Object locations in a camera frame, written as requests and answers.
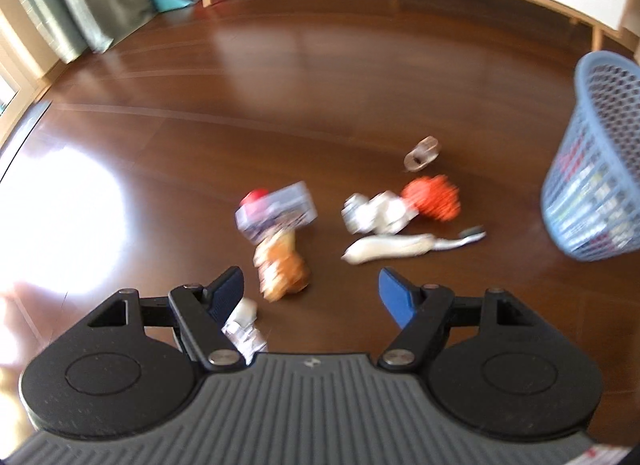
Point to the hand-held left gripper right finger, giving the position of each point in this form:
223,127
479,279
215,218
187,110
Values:
397,295

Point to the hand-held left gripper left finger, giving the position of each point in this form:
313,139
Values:
227,291

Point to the white foil wrapper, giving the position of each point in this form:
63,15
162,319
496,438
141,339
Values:
246,327

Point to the orange plastic wrapper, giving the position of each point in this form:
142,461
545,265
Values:
282,267

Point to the blue mesh plastic basket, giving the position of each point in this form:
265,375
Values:
595,170

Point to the white toothbrush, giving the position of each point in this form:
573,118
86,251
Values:
460,240

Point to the crumpled white packaging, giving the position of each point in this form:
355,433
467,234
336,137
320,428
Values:
375,212

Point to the red bottle cap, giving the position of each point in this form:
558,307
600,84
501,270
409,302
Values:
252,196

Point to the clear plastic case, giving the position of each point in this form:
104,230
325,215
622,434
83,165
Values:
280,207

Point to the orange mesh net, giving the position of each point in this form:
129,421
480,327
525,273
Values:
432,196

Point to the small brown clear cup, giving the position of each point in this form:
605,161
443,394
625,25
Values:
422,152

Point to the wooden door frame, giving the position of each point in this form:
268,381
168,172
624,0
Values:
20,60

